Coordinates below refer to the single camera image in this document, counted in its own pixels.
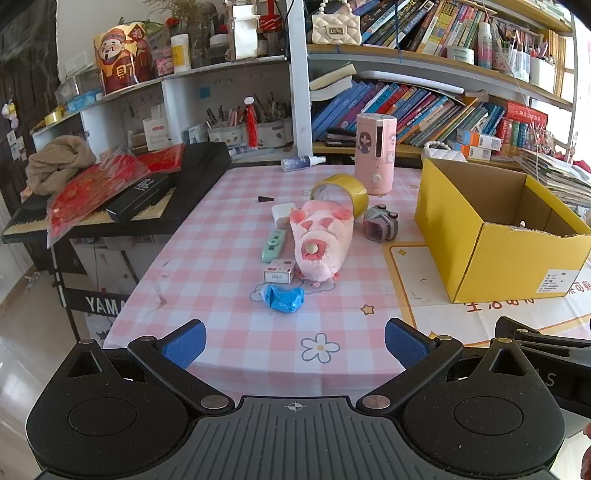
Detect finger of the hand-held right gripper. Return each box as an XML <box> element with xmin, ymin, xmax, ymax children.
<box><xmin>495</xmin><ymin>316</ymin><xmax>591</xmax><ymax>354</ymax></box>

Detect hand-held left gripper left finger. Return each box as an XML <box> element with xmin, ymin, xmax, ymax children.
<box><xmin>51</xmin><ymin>319</ymin><xmax>236</xmax><ymax>415</ymax></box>

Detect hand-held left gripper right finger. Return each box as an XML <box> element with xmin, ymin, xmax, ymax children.
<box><xmin>358</xmin><ymin>318</ymin><xmax>546</xmax><ymax>415</ymax></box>

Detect yellow cardboard box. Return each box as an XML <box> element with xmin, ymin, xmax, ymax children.
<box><xmin>414</xmin><ymin>158</ymin><xmax>591</xmax><ymax>304</ymax></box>

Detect blue bag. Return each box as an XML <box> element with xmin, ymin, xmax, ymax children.
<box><xmin>263</xmin><ymin>284</ymin><xmax>305</xmax><ymax>315</ymax></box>

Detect small white red carton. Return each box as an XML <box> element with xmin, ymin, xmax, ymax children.
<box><xmin>263</xmin><ymin>259</ymin><xmax>296</xmax><ymax>284</ymax></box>

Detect grey pink toy camera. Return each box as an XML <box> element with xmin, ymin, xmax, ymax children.
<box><xmin>362</xmin><ymin>204</ymin><xmax>399</xmax><ymax>242</ymax></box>

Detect pink plush pig toy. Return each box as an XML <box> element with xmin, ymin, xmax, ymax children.
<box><xmin>287</xmin><ymin>199</ymin><xmax>356</xmax><ymax>283</ymax></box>

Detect pink checked tablecloth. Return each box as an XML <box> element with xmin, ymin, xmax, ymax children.
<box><xmin>102</xmin><ymin>165</ymin><xmax>591</xmax><ymax>398</ymax></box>

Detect black keyboard stand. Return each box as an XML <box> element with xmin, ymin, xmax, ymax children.
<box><xmin>48</xmin><ymin>235</ymin><xmax>139</xmax><ymax>342</ymax></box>

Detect long black box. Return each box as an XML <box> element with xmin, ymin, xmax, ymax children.
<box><xmin>106</xmin><ymin>173</ymin><xmax>176</xmax><ymax>225</ymax></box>

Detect stack of magazines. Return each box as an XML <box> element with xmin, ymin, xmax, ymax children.
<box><xmin>512</xmin><ymin>148</ymin><xmax>591</xmax><ymax>220</ymax></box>

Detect yellow tape roll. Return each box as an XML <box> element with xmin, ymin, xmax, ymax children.
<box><xmin>310</xmin><ymin>174</ymin><xmax>370</xmax><ymax>217</ymax></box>

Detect pink humidifier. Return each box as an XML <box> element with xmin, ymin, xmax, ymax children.
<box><xmin>353</xmin><ymin>112</ymin><xmax>398</xmax><ymax>195</ymax></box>

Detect orange blue white carton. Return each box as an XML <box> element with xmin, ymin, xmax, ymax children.
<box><xmin>457</xmin><ymin>129</ymin><xmax>503</xmax><ymax>148</ymax></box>
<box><xmin>455</xmin><ymin>144</ymin><xmax>492</xmax><ymax>161</ymax></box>

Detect red glittery bag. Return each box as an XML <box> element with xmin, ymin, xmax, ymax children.
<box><xmin>46</xmin><ymin>150</ymin><xmax>154</xmax><ymax>243</ymax></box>

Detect black electronic keyboard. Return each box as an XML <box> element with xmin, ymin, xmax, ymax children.
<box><xmin>1</xmin><ymin>141</ymin><xmax>232</xmax><ymax>244</ymax></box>

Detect red envelope stack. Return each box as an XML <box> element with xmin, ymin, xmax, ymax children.
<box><xmin>137</xmin><ymin>144</ymin><xmax>186</xmax><ymax>172</ymax></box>

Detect small spray bottle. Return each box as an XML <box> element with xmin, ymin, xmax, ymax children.
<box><xmin>281</xmin><ymin>155</ymin><xmax>327</xmax><ymax>171</ymax></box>

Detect white pen holder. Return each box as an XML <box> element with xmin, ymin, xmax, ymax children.
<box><xmin>208</xmin><ymin>124</ymin><xmax>245</xmax><ymax>147</ymax></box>
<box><xmin>256</xmin><ymin>119</ymin><xmax>294</xmax><ymax>148</ymax></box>

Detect white straws box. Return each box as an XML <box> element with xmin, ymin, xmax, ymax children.
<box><xmin>142</xmin><ymin>104</ymin><xmax>171</xmax><ymax>151</ymax></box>

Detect black wallet stack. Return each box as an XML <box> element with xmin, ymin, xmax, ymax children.
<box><xmin>325</xmin><ymin>128</ymin><xmax>357</xmax><ymax>148</ymax></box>

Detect brown towel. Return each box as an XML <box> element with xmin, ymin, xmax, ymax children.
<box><xmin>25</xmin><ymin>136</ymin><xmax>98</xmax><ymax>197</ymax></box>

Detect bunch of pens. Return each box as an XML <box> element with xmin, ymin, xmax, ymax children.
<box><xmin>254</xmin><ymin>92</ymin><xmax>293</xmax><ymax>124</ymax></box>
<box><xmin>205</xmin><ymin>105</ymin><xmax>245</xmax><ymax>129</ymax></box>

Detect red tassel ornament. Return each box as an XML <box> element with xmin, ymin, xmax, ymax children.
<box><xmin>243</xmin><ymin>95</ymin><xmax>258</xmax><ymax>148</ymax></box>

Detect row of leaning books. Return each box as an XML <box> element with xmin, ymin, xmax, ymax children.
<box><xmin>311</xmin><ymin>80</ymin><xmax>506</xmax><ymax>146</ymax></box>

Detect white stationery cup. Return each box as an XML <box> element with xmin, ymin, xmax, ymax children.
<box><xmin>529</xmin><ymin>55</ymin><xmax>557</xmax><ymax>93</ymax></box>

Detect blue flat boxes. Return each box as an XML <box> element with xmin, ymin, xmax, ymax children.
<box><xmin>67</xmin><ymin>90</ymin><xmax>103</xmax><ymax>114</ymax></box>

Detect white bookshelf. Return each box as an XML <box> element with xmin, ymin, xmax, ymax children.
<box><xmin>30</xmin><ymin>0</ymin><xmax>578</xmax><ymax>168</ymax></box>

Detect pink tall bottle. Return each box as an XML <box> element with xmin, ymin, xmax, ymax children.
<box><xmin>478</xmin><ymin>21</ymin><xmax>494</xmax><ymax>70</ymax></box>

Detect white plastic bottle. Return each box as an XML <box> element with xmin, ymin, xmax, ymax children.
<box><xmin>171</xmin><ymin>34</ymin><xmax>191</xmax><ymax>73</ymax></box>

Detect row of colourful upright books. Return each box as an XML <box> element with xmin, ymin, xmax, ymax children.
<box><xmin>351</xmin><ymin>0</ymin><xmax>490</xmax><ymax>51</ymax></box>

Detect silver carton-shaped bag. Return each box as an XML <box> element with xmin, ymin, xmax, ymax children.
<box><xmin>229</xmin><ymin>2</ymin><xmax>259</xmax><ymax>60</ymax></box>

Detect white quilted handbag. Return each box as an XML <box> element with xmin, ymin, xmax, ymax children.
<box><xmin>311</xmin><ymin>0</ymin><xmax>362</xmax><ymax>46</ymax></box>

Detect white pearl-handle bag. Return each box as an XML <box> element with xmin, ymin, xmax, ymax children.
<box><xmin>422</xmin><ymin>141</ymin><xmax>468</xmax><ymax>162</ymax></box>

